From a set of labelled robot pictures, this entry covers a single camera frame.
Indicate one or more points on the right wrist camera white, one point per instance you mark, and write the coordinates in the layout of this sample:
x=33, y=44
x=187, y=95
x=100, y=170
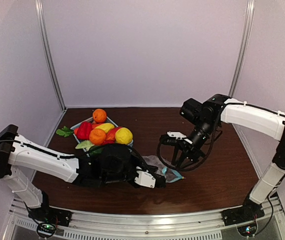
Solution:
x=176, y=135

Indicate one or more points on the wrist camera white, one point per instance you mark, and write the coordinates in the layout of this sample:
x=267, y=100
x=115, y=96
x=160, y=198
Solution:
x=144, y=178
x=176, y=135

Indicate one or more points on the red bell pepper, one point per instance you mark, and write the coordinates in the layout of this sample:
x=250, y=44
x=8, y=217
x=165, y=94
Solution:
x=84, y=131

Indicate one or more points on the aluminium frame post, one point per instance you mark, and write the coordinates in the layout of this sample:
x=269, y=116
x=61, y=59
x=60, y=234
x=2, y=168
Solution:
x=245, y=38
x=47, y=53

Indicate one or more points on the orange fruit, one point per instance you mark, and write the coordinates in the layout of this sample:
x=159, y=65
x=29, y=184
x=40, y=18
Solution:
x=99, y=115
x=97, y=136

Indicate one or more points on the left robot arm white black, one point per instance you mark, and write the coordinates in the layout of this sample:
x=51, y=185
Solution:
x=99, y=166

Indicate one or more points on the pale cabbage toy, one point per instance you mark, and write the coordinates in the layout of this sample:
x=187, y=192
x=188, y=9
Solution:
x=85, y=145

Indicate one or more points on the green leafy vegetable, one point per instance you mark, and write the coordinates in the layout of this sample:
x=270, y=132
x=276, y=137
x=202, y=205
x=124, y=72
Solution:
x=65, y=132

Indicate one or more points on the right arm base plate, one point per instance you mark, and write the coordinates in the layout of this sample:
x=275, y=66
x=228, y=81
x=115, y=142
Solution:
x=242, y=214

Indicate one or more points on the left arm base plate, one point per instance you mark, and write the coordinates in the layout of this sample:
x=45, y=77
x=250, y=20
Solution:
x=50, y=215

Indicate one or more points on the left aluminium frame post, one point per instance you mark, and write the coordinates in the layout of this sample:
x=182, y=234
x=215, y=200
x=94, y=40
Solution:
x=47, y=53

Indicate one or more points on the clear zip top bag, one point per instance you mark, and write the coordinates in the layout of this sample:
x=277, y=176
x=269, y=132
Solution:
x=170, y=175

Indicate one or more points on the orange fruit in basket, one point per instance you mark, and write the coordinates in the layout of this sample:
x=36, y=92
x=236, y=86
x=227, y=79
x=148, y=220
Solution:
x=97, y=136

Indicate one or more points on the yellow banana toy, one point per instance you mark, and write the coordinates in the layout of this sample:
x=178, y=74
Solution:
x=106, y=127

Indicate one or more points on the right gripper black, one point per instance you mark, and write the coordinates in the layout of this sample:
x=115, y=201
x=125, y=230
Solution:
x=189, y=150

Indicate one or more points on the right aluminium frame post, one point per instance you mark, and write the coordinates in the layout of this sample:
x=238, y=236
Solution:
x=245, y=38

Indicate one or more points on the aluminium front rail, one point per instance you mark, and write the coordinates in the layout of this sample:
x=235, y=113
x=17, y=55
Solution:
x=202, y=225

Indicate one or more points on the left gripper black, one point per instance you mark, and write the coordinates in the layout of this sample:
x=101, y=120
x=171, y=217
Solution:
x=150, y=169

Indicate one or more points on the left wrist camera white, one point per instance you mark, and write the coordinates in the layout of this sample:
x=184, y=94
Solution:
x=144, y=178

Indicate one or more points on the yellow lemon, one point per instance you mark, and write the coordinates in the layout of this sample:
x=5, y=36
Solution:
x=123, y=136

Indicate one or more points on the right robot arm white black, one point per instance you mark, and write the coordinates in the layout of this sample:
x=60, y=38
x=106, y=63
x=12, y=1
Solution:
x=209, y=115

